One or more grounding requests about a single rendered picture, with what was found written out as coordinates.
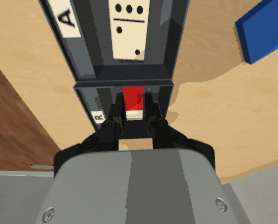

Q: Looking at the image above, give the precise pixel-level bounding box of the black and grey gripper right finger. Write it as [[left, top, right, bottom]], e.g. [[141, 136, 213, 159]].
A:
[[144, 92, 215, 170]]

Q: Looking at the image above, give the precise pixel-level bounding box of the dark grey rack of bins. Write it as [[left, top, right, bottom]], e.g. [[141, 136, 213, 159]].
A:
[[38, 0, 190, 140]]

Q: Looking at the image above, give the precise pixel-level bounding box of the white domino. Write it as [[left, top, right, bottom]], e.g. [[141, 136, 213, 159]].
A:
[[109, 0, 150, 60]]

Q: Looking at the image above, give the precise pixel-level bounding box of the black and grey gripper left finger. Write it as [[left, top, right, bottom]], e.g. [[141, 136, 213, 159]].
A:
[[54, 93, 125, 178]]

